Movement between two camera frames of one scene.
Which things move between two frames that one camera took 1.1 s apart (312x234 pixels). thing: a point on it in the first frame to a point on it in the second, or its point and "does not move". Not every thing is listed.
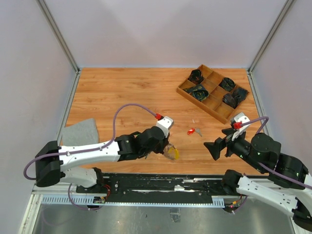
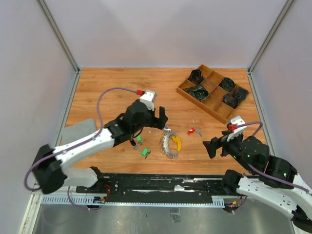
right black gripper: x=215 y=147 does not move
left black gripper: x=165 y=142 to x=158 y=122
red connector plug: x=190 y=131 does not move
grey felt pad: x=84 y=133 does not move
